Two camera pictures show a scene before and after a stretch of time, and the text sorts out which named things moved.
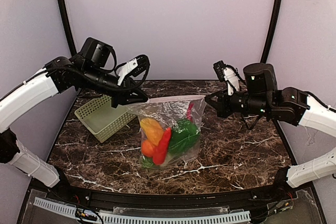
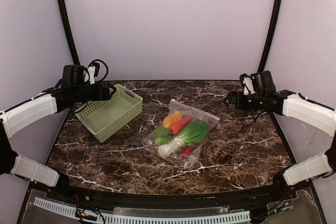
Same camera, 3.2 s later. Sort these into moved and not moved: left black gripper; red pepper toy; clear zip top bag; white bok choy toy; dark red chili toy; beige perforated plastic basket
Moved: clear zip top bag; dark red chili toy; left black gripper; red pepper toy; white bok choy toy
Not moved: beige perforated plastic basket
